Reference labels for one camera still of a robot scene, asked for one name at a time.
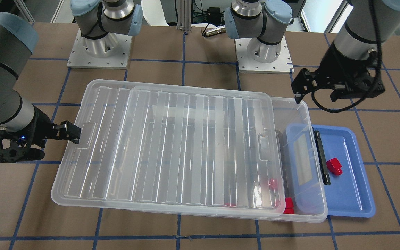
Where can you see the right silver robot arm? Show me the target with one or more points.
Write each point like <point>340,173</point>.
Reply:
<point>18,39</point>

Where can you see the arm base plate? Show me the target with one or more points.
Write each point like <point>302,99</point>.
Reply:
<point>109,52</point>
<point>255,57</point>

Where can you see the blue plastic tray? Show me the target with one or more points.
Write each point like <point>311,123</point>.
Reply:
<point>349,194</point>

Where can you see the clear plastic box lid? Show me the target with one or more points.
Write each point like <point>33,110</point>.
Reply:
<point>173,149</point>

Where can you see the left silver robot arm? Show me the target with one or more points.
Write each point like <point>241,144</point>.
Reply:
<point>367,28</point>

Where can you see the black box latch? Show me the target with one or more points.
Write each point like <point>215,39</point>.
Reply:
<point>321,158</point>

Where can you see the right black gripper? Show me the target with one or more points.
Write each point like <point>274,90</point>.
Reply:
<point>41,127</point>

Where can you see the red block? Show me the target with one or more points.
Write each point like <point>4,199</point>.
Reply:
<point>334,166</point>
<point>289,206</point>
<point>273,185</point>

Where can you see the clear plastic storage box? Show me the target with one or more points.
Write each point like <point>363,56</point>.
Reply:
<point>301,169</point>

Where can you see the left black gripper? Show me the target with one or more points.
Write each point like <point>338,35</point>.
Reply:
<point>332,66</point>

